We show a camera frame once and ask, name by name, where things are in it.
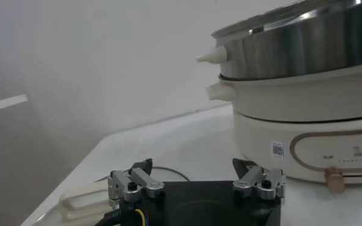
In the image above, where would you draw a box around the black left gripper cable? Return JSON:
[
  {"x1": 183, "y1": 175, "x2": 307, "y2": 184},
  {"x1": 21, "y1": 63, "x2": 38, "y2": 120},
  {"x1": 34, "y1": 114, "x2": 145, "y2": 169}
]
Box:
[{"x1": 94, "y1": 208, "x2": 151, "y2": 226}]

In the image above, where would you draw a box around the cream electric cooker pot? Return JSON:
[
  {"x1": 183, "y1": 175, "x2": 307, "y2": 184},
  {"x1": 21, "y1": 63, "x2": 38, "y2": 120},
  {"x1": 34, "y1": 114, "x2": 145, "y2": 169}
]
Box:
[{"x1": 205, "y1": 63, "x2": 362, "y2": 194}]

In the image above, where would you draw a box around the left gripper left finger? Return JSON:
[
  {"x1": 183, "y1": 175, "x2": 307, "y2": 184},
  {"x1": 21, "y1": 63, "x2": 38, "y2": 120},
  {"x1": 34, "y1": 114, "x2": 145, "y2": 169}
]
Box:
[{"x1": 108, "y1": 158, "x2": 166, "y2": 203}]

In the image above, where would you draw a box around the round glass pot lid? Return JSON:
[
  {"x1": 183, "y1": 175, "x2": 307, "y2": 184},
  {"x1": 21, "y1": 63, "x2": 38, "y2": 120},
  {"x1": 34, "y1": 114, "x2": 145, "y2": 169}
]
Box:
[{"x1": 20, "y1": 166, "x2": 191, "y2": 226}]

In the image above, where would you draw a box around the perforated steel steamer basket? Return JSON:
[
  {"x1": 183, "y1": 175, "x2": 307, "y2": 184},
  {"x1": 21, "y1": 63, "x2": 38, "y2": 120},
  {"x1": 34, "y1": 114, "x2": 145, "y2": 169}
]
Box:
[{"x1": 195, "y1": 0, "x2": 362, "y2": 81}]

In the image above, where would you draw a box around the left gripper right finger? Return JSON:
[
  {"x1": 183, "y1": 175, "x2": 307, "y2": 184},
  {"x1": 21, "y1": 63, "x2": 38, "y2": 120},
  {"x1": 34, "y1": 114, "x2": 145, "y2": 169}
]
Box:
[{"x1": 232, "y1": 158, "x2": 286, "y2": 200}]

